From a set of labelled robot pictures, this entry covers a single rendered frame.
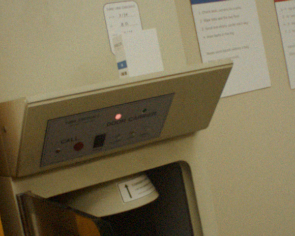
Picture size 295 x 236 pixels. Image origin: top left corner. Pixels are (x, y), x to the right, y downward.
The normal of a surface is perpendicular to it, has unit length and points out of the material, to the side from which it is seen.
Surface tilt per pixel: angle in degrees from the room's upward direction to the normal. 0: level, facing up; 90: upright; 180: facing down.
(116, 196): 67
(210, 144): 90
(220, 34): 90
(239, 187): 90
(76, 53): 90
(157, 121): 135
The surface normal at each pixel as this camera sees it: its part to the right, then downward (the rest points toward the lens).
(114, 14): 0.51, -0.05
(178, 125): 0.50, 0.65
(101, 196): -0.07, -0.35
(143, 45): 0.29, 0.00
